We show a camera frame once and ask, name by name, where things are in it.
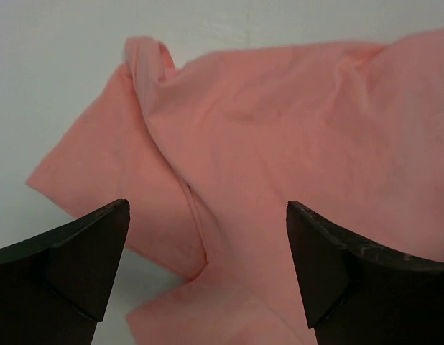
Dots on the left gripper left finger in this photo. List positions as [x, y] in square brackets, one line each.
[55, 286]

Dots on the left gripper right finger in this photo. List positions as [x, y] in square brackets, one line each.
[357, 291]

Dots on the pink t shirt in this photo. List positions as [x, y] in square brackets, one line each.
[209, 155]

